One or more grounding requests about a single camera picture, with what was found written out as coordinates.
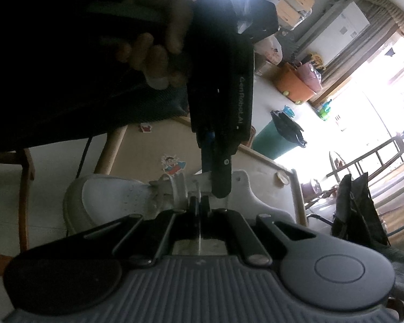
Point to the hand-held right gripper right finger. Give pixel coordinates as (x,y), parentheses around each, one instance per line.
(205,218)

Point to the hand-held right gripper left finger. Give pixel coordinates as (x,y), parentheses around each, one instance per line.
(193,218)

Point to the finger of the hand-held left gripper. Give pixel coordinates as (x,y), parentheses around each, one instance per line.
(207,151)
(222,175)

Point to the white shoelace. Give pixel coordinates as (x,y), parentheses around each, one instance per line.
(177,188)

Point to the white sneaker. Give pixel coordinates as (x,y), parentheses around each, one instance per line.
(114,198)

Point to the person's left hand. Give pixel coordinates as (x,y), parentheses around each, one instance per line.
(178,16)

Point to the rocket boy sticker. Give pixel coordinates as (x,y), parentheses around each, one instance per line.
(171,165)

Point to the printed plastic bag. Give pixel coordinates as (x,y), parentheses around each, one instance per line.
(272,48)

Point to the round tan disc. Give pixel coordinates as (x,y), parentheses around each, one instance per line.
(282,178)

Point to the green trash bin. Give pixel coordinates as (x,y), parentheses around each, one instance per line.
(272,138)

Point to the red white sticker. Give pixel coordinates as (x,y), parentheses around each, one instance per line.
(145,128)

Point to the orange plastic tub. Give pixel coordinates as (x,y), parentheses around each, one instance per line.
(294,84)

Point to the blue plastic cup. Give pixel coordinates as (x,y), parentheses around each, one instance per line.
(288,111)

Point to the pink lidded container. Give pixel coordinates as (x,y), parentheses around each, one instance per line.
(311,188)

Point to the pink plastic basket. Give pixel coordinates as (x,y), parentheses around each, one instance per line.
(309,74)

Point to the yellow artificial flowers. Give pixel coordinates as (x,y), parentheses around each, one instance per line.
(314,59)

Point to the orange drawer cabinet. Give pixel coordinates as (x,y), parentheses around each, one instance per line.
(296,1)

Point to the green plastic toy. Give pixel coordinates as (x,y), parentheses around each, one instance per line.
(325,109)

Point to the white floor air conditioner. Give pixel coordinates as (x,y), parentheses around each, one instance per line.
(340,23)

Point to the black folding chair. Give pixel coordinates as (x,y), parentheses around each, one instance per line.
(353,205)

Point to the wooden stool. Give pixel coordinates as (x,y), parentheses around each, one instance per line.
(373,156)

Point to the beige curtain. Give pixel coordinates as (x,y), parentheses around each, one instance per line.
(383,30)

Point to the turned wooden post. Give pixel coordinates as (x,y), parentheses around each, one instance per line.
(333,161)

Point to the brown wooden frame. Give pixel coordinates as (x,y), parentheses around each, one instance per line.
(27,175)

